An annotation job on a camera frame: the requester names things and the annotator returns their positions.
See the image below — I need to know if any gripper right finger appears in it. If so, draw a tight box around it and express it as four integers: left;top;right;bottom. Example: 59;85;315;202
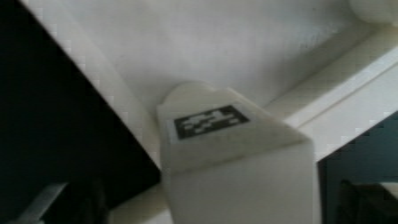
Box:
336;180;398;224

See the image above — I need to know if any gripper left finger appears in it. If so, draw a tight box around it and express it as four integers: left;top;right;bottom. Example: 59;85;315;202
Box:
15;181;112;224

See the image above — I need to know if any white square table top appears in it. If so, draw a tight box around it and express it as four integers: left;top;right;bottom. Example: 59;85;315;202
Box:
20;0;398;224

